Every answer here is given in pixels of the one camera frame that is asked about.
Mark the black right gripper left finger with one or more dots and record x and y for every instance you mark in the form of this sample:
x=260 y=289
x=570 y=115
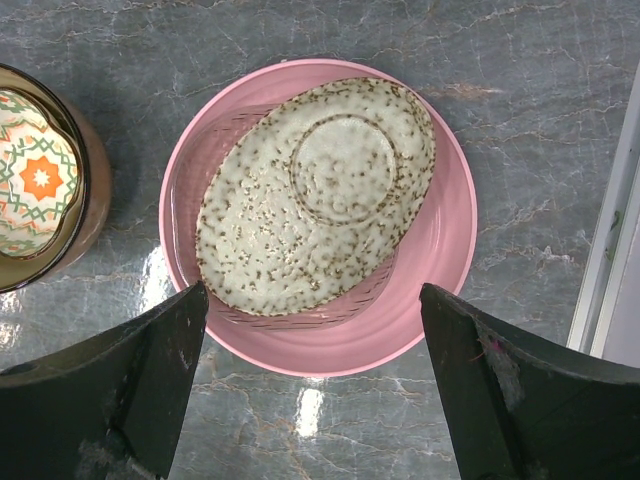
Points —
x=109 y=407

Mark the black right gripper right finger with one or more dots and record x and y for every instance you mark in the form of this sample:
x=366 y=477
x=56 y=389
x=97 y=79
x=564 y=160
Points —
x=518 y=406

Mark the brown floral bowl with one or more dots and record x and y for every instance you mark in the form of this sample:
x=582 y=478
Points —
x=88 y=210

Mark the pink plate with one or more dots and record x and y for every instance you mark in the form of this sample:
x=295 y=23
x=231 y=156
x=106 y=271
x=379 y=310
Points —
x=437 y=249

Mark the speckled ceramic plate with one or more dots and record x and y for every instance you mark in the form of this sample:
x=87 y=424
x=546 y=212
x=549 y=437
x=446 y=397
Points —
x=315 y=197

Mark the small white patterned bowl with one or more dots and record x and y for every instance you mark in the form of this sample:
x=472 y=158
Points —
x=39 y=177

